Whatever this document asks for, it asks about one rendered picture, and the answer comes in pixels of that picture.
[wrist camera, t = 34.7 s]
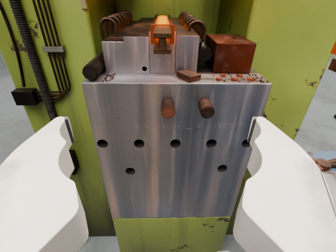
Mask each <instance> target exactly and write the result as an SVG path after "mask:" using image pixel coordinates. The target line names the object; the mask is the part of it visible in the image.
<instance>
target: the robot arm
mask: <svg viewBox="0 0 336 252"><path fill-rule="evenodd" d="M72 143H75V141H74V136H73V131H72V126H71V122H70V119H69V117H68V116H66V117H63V116H59V117H56V118H55V119H53V120H52V121H51V122H49V123H48V124H47V125H46V126H44V127H43V128H42V129H40V130H39V131H38V132H36V133H35V134H34V135H33V136H31V137H30V138H29V139H27V140H26V141H25V142H24V143H22V144H21V145H20V146H19V147H18V148H17V149H15V150H14V151H13V152H12V153H11V154H10V155H9V156H8V157H7V159H6V160H5V161H4V162H3V163H2V164H1V165H0V252H79V250H80V249H81V248H82V247H83V246H84V245H85V243H86V242H87V240H88V237H89V231H88V226H87V220H86V215H85V211H84V208H83V205H82V202H81V199H80V196H79V193H78V190H77V187H76V184H75V182H74V181H73V180H71V179H70V177H71V174H72V173H73V171H74V168H75V167H74V164H73V161H72V158H71V155H70V152H69V149H70V147H71V146H72ZM247 143H249V144H250V146H251V148H252V151H251V155H250V158H249V161H248V164H247V169H248V171H249V173H250V175H251V178H249V179H248V180H247V181H246V183H245V186H244V189H243V192H242V195H241V198H240V201H239V205H238V208H237V211H236V216H235V221H234V227H233V236H234V238H235V240H236V242H237V243H238V244H239V245H240V246H241V247H242V249H243V250H244V251H245V252H336V178H335V177H334V176H333V174H329V173H325V172H322V171H321V169H320V168H319V167H318V166H317V164H316V163H315V162H314V161H313V159H312V158H311V157H310V156H309V155H308V154H307V153H306V152H305V151H304V150H303V149H302V148H301V147H300V146H299V145H298V144H297V143H296V142H295V141H293V140H292V139H291V138H290V137H288V136H287V135H286V134H285V133H283V132H282V131H281V130H280V129H278V128H277V127H276V126H275V125H273V124H272V123H271V122H270V121H268V120H267V119H266V118H264V117H262V116H259V117H255V116H254V117H252V121H251V124H250V129H249V134H248V138H247Z"/></svg>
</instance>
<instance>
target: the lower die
mask: <svg viewBox="0 0 336 252"><path fill-rule="evenodd" d="M166 16H167V17H168V21H169V24H174V25H175V26H174V44H170V46H171V54H154V45H155V44H151V26H150V25H151V24H156V22H157V18H158V15H155V17H154V18H141V19H140V20H133V21H131V23H129V24H127V26H125V27H124V28H122V29H121V31H118V34H115V32H114V33H112V34H111V35H110V36H108V37H107V38H105V39H104V40H103V41H102V42H101V44H102V51H103V57H104V64H105V70H106V73H161V74H174V73H175V74H176V73H177V71H181V70H186V69H189V70H191V71H193V72H197V64H198V53H199V42H200V36H199V35H198V34H197V33H196V32H195V31H194V30H193V29H192V28H191V31H187V28H185V26H184V24H182V22H181V21H180V19H179V18H178V17H170V15H166ZM143 67H146V68H147V70H146V71H143V70H142V68H143Z"/></svg>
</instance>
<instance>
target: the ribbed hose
mask: <svg viewBox="0 0 336 252"><path fill-rule="evenodd" d="M8 1H9V3H10V6H11V8H12V9H11V10H12V12H13V15H14V18H15V20H16V21H15V22H17V23H16V24H17V27H18V29H19V31H20V32H19V33H20V35H21V38H22V40H23V44H24V46H25V48H26V49H25V50H26V52H27V54H28V58H29V61H30V65H31V67H32V69H33V72H34V76H35V79H36V81H37V84H38V87H39V90H40V92H41V95H42V99H43V102H44V104H45V107H46V110H47V113H48V116H49V119H50V121H52V120H53V119H55V118H57V117H58V116H57V114H56V111H55V107H54V104H53V102H51V101H52V99H50V98H51V96H49V95H50V93H48V92H49V89H48V86H47V82H46V79H45V77H44V74H43V70H42V67H41V65H40V63H39V62H40V61H39V59H38V56H37V52H36V50H35V46H34V44H33V43H34V42H33V40H32V38H31V37H32V36H31V34H30V31H29V29H28V28H29V27H28V25H27V23H26V20H25V16H24V13H23V11H22V10H23V9H22V6H21V4H20V3H21V2H20V1H19V0H8ZM69 153H70V156H71V159H72V162H73V165H74V170H73V172H72V174H71V175H76V173H77V171H78V169H79V167H80V166H79V162H78V159H77V156H76V152H75V150H69Z"/></svg>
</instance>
